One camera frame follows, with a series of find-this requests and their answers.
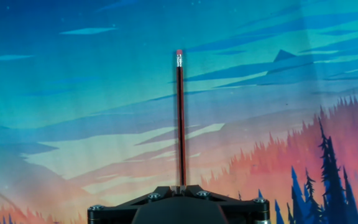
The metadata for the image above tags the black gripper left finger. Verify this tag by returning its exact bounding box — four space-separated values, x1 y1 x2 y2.
87 185 180 224

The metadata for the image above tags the red black pencil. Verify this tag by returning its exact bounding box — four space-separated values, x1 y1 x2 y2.
175 49 188 187

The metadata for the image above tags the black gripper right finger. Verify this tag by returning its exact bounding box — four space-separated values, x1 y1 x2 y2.
178 185 270 224

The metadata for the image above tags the colourful forest print cloth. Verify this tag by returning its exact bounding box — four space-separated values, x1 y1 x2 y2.
0 0 358 224

